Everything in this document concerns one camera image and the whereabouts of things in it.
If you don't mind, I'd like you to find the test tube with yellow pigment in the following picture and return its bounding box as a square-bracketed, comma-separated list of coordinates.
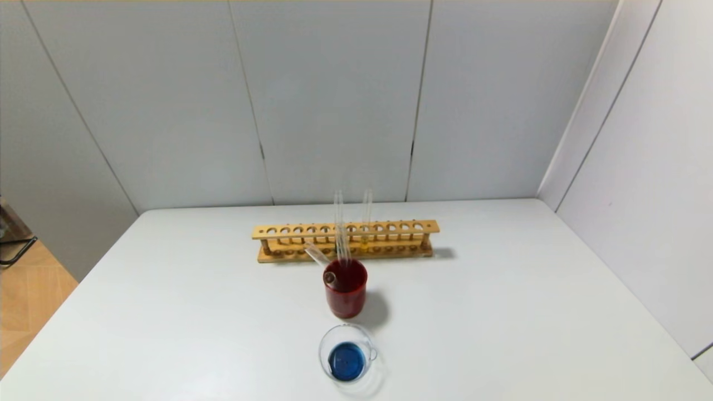
[362, 188, 373, 249]

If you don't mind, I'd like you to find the red plastic cup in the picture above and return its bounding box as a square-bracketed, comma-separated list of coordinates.
[323, 258, 369, 320]

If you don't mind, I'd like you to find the clear glass dish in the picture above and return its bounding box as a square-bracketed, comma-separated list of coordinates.
[319, 324, 380, 386]

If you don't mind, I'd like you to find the test tube with teal pigment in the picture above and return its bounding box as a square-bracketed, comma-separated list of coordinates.
[333, 189, 344, 252]

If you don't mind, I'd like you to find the wooden test tube rack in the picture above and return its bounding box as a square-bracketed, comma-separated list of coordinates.
[252, 219, 440, 263]

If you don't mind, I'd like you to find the dark furniture frame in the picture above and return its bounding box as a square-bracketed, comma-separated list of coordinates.
[0, 202, 38, 267]

